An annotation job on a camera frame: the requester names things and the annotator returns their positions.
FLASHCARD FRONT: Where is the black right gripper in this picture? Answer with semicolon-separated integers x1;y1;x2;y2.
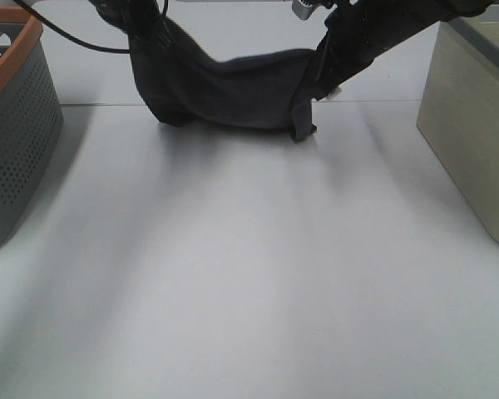
311;0;442;101

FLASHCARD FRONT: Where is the dark navy towel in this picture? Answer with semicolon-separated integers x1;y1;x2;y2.
128;17;316;141

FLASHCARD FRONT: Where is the black cable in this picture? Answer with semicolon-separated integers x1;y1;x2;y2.
14;0;131;53

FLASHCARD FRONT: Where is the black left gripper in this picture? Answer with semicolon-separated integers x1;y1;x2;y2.
91;0;170;46

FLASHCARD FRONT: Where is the beige basket with grey rim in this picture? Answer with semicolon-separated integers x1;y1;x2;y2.
417;17;499;243

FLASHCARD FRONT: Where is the grey perforated basket orange rim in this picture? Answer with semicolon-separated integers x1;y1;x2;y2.
0;6;63;247

